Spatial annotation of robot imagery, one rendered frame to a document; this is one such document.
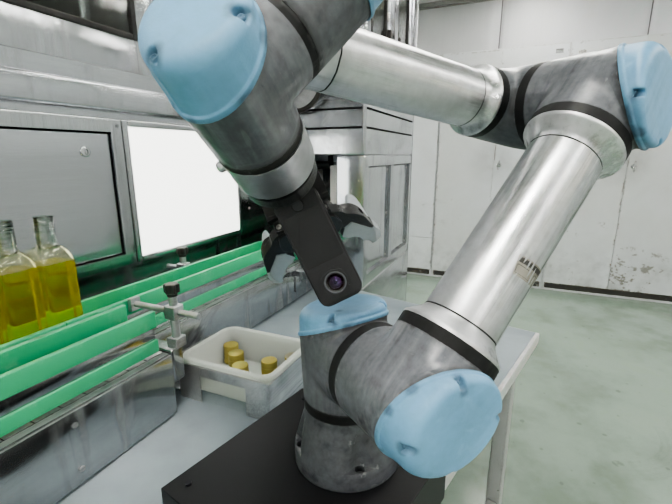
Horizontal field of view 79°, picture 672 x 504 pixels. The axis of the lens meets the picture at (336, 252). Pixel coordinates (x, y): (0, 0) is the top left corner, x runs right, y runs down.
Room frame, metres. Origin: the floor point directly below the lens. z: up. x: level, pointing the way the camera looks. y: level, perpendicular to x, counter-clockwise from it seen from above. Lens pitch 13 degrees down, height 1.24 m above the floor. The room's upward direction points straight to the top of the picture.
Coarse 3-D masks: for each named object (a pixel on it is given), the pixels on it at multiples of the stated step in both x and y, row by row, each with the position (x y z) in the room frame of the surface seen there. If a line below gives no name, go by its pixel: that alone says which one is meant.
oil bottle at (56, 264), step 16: (32, 256) 0.64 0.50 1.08; (48, 256) 0.64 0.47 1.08; (64, 256) 0.66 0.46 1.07; (48, 272) 0.64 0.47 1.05; (64, 272) 0.66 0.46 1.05; (48, 288) 0.63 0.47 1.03; (64, 288) 0.66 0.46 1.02; (48, 304) 0.63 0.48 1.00; (64, 304) 0.65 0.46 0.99; (80, 304) 0.68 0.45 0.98; (48, 320) 0.63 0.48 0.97; (64, 320) 0.65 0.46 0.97
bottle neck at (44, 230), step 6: (36, 216) 0.67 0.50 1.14; (42, 216) 0.68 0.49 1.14; (48, 216) 0.66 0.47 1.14; (36, 222) 0.65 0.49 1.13; (42, 222) 0.65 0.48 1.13; (48, 222) 0.66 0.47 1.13; (36, 228) 0.65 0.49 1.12; (42, 228) 0.65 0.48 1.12; (48, 228) 0.66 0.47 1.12; (54, 228) 0.67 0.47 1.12; (36, 234) 0.65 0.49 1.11; (42, 234) 0.65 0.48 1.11; (48, 234) 0.66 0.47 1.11; (54, 234) 0.67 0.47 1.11; (36, 240) 0.66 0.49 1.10; (42, 240) 0.65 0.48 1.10; (48, 240) 0.66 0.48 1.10; (54, 240) 0.67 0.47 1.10
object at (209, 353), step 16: (224, 336) 0.88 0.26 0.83; (240, 336) 0.89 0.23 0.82; (256, 336) 0.87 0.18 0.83; (272, 336) 0.85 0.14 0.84; (192, 352) 0.78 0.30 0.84; (208, 352) 0.82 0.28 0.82; (256, 352) 0.87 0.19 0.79; (272, 352) 0.85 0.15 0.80; (288, 352) 0.83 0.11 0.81; (224, 368) 0.71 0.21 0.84; (256, 368) 0.83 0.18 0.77
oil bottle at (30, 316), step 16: (0, 256) 0.60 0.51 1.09; (16, 256) 0.61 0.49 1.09; (0, 272) 0.58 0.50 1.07; (16, 272) 0.60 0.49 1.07; (32, 272) 0.62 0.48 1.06; (0, 288) 0.58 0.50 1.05; (16, 288) 0.59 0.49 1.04; (32, 288) 0.62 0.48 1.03; (16, 304) 0.59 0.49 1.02; (32, 304) 0.61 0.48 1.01; (16, 320) 0.59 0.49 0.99; (32, 320) 0.61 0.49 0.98; (16, 336) 0.58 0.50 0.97
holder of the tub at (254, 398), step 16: (208, 336) 0.92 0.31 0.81; (192, 368) 0.74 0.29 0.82; (208, 368) 0.73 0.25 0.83; (288, 368) 0.73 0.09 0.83; (176, 384) 0.79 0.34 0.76; (192, 384) 0.74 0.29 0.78; (208, 384) 0.73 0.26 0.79; (224, 384) 0.71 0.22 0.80; (240, 384) 0.69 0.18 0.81; (256, 384) 0.68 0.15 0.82; (272, 384) 0.68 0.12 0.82; (288, 384) 0.73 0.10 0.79; (208, 400) 0.73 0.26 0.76; (224, 400) 0.71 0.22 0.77; (240, 400) 0.70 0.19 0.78; (256, 400) 0.68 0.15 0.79; (272, 400) 0.68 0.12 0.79; (256, 416) 0.68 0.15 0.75
